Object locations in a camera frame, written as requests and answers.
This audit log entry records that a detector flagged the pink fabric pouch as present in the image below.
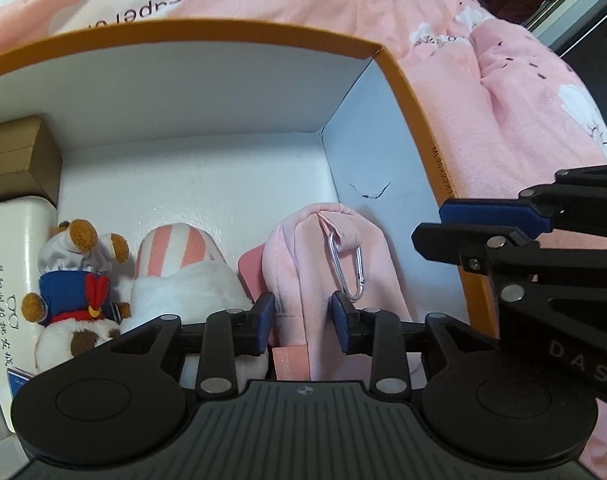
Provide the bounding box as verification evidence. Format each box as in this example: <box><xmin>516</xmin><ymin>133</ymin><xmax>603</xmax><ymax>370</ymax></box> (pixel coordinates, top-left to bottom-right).
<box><xmin>262</xmin><ymin>204</ymin><xmax>412</xmax><ymax>382</ymax></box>

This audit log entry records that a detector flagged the white rectangular case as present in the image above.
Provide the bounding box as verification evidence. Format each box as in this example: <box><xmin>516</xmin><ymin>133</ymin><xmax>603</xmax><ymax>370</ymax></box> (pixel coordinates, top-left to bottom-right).
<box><xmin>0</xmin><ymin>196</ymin><xmax>56</xmax><ymax>430</ymax></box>

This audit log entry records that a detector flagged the gold jewelry box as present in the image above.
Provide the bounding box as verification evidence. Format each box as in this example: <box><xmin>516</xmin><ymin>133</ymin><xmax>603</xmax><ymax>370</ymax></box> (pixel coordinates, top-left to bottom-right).
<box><xmin>0</xmin><ymin>116</ymin><xmax>63</xmax><ymax>206</ymax></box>

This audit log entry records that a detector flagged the pink striped plush toy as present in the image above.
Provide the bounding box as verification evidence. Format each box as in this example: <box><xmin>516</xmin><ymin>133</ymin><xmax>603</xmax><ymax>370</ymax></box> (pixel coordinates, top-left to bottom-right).
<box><xmin>120</xmin><ymin>223</ymin><xmax>253</xmax><ymax>333</ymax></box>

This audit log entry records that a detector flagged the pink cloud-print duvet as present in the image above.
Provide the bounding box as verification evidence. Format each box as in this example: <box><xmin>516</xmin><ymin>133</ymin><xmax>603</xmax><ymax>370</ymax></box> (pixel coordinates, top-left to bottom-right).
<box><xmin>0</xmin><ymin>0</ymin><xmax>607</xmax><ymax>479</ymax></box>

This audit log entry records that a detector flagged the brown white plush doll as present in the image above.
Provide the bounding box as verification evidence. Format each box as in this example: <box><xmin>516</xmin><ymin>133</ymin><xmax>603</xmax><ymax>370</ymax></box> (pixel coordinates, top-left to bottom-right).
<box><xmin>20</xmin><ymin>219</ymin><xmax>131</xmax><ymax>373</ymax></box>

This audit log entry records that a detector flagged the orange cardboard box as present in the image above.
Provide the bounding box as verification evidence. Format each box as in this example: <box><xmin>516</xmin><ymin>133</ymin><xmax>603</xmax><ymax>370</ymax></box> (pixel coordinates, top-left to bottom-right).
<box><xmin>0</xmin><ymin>20</ymin><xmax>497</xmax><ymax>334</ymax></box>

